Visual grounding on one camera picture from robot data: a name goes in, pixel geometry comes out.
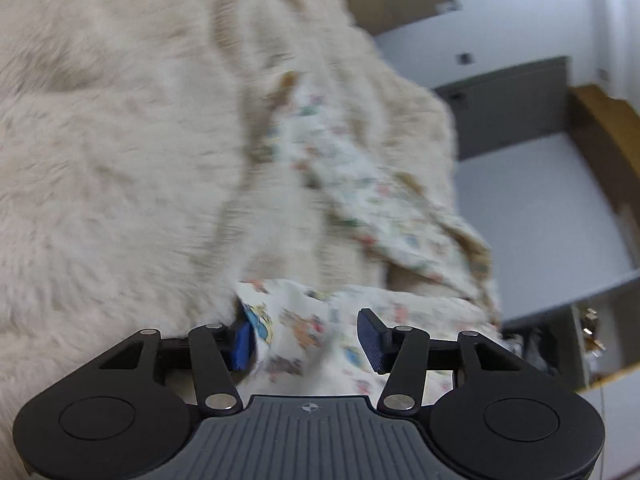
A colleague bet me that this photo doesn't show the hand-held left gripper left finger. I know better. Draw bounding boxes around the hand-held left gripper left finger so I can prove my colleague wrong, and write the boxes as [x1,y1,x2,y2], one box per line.
[100,316,258,414]

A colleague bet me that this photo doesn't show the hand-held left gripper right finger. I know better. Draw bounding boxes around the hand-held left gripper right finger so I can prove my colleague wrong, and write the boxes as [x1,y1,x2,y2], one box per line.
[357,308,538,415]

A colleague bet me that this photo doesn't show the cartoon print cream garment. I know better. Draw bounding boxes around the cartoon print cream garment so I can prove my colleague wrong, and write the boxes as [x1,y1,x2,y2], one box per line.
[234,71,503,402]

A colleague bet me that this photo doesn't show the dark clothes pile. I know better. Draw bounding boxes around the dark clothes pile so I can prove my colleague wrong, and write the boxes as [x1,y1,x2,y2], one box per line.
[504,327,562,377]

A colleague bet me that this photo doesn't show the white shelf unit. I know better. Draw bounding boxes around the white shelf unit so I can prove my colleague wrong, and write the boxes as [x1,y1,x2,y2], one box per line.
[500,265,640,397]

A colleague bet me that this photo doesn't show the gold ornaments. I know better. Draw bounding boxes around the gold ornaments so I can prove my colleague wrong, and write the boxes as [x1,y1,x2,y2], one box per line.
[580,307,607,357]

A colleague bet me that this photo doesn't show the cream fluffy blanket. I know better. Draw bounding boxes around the cream fluffy blanket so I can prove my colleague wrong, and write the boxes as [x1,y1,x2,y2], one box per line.
[0,0,503,480]

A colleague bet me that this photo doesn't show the grey door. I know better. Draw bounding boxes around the grey door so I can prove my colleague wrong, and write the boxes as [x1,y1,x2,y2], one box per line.
[432,56,572,162]

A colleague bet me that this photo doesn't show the brown overhead cabinet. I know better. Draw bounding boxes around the brown overhead cabinet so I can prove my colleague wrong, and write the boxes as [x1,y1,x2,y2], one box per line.
[567,85,640,228]

